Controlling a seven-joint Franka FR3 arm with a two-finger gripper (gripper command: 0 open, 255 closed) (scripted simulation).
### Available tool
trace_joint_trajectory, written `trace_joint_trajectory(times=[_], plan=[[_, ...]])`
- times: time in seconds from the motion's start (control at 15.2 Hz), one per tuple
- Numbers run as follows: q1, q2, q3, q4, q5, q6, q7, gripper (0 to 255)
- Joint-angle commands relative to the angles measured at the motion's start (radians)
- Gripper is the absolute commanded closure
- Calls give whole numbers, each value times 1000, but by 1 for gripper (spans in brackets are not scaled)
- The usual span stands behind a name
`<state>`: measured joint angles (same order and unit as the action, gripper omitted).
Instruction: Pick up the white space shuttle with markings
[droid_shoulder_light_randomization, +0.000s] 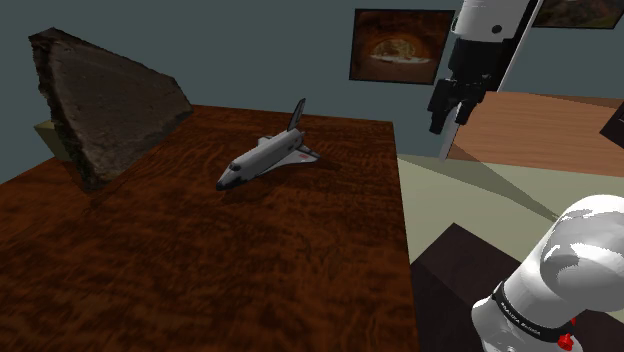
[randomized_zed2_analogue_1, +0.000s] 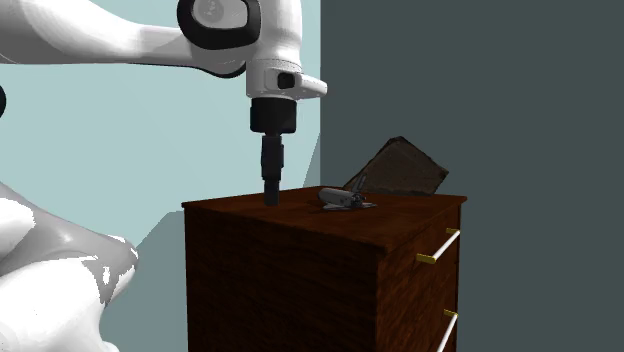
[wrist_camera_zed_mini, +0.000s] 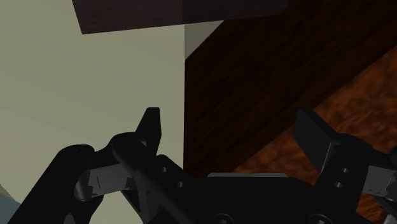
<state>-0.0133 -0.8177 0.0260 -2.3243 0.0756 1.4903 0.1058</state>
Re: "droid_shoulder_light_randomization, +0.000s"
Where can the brown tunnel wall picture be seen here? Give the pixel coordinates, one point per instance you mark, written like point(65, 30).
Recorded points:
point(400, 46)

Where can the dark brown wooden table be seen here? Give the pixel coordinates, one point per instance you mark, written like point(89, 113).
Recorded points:
point(219, 273)

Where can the dark robot stand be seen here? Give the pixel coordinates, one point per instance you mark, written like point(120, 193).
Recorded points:
point(453, 273)

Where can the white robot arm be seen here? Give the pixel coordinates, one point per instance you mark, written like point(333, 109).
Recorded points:
point(575, 273)

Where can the dark brown rock slab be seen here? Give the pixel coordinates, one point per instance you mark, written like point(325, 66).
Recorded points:
point(105, 107)

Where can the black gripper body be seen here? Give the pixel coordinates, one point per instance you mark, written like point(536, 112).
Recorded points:
point(478, 61)

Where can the landscape wall picture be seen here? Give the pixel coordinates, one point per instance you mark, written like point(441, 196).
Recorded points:
point(580, 12)

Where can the light brown wooden table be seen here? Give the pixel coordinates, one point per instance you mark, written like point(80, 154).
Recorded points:
point(536, 131)

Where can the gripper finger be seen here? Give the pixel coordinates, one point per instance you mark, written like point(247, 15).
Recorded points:
point(469, 105)
point(441, 105)

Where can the white space shuttle toy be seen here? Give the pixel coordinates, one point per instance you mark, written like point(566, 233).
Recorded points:
point(265, 153)

